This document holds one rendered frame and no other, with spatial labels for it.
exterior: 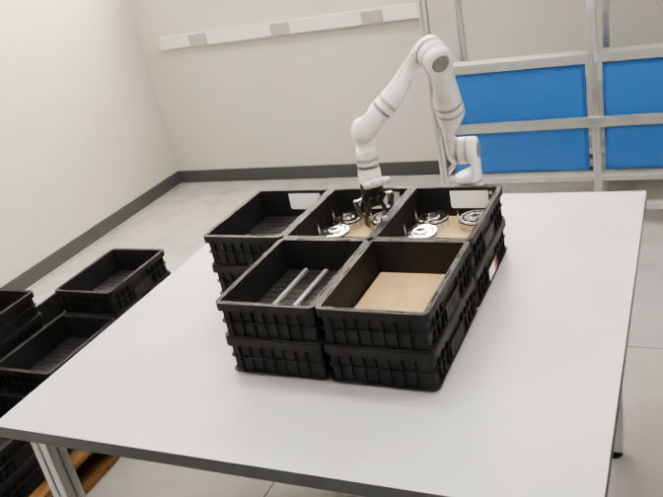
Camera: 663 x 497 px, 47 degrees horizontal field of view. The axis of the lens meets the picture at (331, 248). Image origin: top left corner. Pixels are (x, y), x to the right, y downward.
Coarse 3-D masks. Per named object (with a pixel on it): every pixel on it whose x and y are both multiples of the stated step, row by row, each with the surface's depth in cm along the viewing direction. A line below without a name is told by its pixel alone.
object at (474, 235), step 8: (408, 192) 248; (496, 192) 234; (496, 200) 232; (400, 208) 237; (488, 208) 224; (392, 216) 232; (480, 216) 220; (488, 216) 224; (384, 224) 228; (480, 224) 216; (376, 232) 224; (472, 232) 212; (464, 240) 208; (472, 240) 208
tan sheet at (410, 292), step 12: (384, 276) 219; (396, 276) 218; (408, 276) 216; (420, 276) 215; (432, 276) 214; (372, 288) 214; (384, 288) 212; (396, 288) 211; (408, 288) 210; (420, 288) 208; (432, 288) 207; (360, 300) 209; (372, 300) 207; (384, 300) 206; (396, 300) 205; (408, 300) 204; (420, 300) 203
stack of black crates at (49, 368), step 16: (64, 320) 318; (80, 320) 314; (96, 320) 310; (112, 320) 304; (32, 336) 305; (48, 336) 311; (64, 336) 319; (80, 336) 319; (96, 336) 296; (16, 352) 296; (32, 352) 303; (48, 352) 311; (64, 352) 309; (0, 368) 285; (16, 368) 296; (32, 368) 303; (48, 368) 300; (16, 384) 287; (32, 384) 282
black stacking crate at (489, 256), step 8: (504, 224) 242; (496, 240) 233; (488, 248) 225; (496, 248) 237; (504, 248) 245; (488, 256) 225; (496, 256) 235; (480, 264) 217; (488, 264) 229; (480, 272) 217; (488, 272) 227; (480, 280) 221; (488, 280) 227; (480, 288) 219; (480, 296) 220
